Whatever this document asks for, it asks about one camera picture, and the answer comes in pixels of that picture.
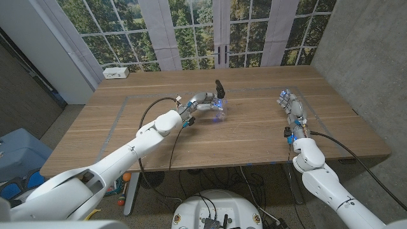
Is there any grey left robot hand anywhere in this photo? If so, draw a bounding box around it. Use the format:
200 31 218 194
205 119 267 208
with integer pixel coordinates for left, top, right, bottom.
176 92 228 128

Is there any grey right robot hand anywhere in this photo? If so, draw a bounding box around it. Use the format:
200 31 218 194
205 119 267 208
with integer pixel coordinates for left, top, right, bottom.
276 89 311 146

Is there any black spray top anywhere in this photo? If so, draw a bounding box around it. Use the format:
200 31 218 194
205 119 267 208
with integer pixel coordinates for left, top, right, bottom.
215 79 226 100

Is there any clear plastic spray bottle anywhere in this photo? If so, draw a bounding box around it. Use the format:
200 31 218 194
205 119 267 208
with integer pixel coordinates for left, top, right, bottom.
213 99 229 123

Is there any printed window backdrop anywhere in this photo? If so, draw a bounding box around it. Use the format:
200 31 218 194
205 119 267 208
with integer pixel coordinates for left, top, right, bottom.
57 0 338 73

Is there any white power strip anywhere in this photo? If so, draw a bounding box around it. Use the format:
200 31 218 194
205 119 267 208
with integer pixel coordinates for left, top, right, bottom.
102 66 130 80

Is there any black round fan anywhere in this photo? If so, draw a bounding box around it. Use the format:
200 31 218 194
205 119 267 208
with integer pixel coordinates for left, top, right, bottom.
139 170 165 190

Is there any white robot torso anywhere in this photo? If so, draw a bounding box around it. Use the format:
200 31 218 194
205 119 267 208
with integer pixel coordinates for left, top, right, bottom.
171 190 263 229

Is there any white table leg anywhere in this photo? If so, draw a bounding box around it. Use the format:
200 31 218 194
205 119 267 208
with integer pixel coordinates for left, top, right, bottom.
123 171 141 217

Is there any teal toy basket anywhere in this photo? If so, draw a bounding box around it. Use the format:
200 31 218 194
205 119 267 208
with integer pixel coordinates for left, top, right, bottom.
109 175 123 197

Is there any colourful toy maraca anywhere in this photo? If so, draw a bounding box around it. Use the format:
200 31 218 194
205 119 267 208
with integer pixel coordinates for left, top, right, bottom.
117 183 128 207

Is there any yellow toy banana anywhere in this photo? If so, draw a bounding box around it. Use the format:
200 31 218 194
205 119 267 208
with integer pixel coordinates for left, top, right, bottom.
84 208 102 221

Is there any blue storage bin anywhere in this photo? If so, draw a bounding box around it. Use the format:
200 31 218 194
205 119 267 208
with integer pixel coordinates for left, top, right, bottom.
0 128 53 184

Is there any blue and black headset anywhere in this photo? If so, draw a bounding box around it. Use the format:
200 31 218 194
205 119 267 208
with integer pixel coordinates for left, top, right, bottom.
0 167 47 200

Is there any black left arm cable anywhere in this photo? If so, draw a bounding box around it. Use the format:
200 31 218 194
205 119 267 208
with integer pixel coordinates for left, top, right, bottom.
137 97 184 202

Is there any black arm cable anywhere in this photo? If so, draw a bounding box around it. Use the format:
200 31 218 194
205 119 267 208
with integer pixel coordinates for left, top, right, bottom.
310 130 407 212
137 97 184 202

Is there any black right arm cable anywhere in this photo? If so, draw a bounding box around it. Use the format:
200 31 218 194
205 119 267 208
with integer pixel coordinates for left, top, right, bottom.
310 130 407 212

